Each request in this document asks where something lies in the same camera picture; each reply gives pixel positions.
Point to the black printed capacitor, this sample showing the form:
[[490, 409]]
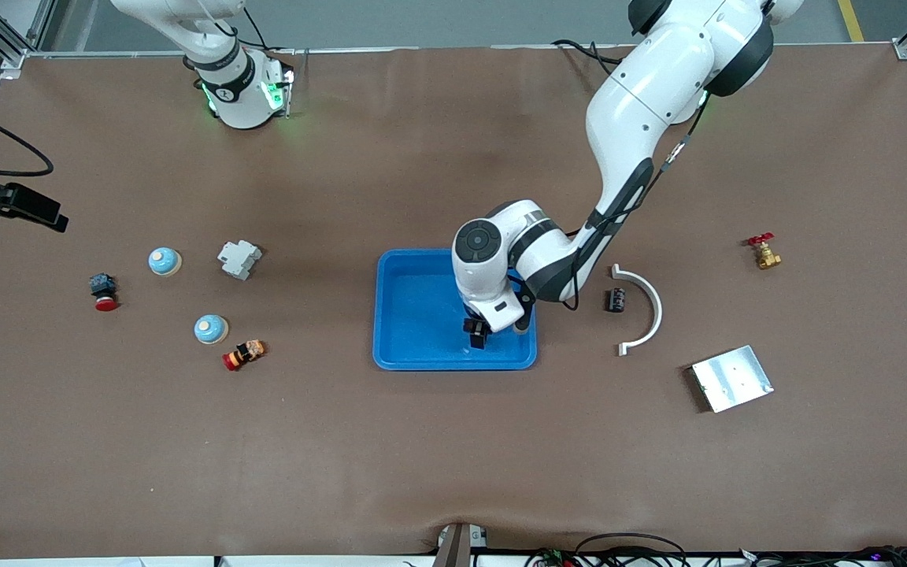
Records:
[[617, 300]]

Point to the blue round bell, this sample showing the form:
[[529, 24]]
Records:
[[210, 329], [164, 261]]

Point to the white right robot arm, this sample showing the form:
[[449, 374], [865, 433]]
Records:
[[237, 102]]

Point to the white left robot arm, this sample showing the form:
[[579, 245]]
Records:
[[634, 118]]

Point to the blue plastic tray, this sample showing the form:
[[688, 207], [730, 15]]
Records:
[[422, 315]]

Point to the red mushroom button black base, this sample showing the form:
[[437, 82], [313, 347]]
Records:
[[105, 293]]

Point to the metal table clamp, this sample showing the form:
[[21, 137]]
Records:
[[453, 547]]

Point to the white circuit breaker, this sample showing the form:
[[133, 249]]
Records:
[[238, 258]]

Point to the red button orange body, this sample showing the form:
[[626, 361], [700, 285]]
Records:
[[245, 354]]

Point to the silver metal plate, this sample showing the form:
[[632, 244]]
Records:
[[733, 379]]

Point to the white curved bracket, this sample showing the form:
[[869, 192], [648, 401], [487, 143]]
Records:
[[656, 303]]

